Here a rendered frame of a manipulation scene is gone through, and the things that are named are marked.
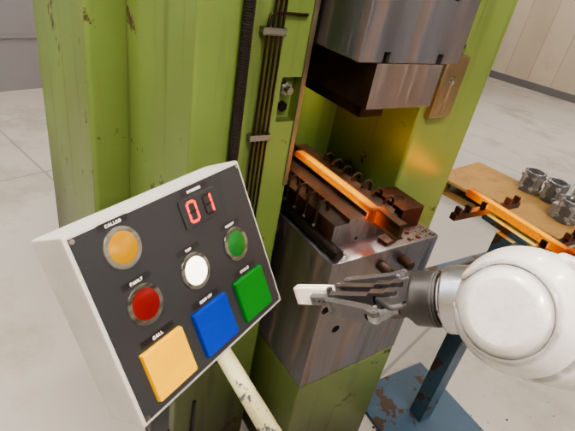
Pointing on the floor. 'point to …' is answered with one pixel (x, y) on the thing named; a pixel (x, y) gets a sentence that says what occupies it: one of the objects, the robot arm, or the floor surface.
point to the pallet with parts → (561, 209)
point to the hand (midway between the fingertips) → (315, 294)
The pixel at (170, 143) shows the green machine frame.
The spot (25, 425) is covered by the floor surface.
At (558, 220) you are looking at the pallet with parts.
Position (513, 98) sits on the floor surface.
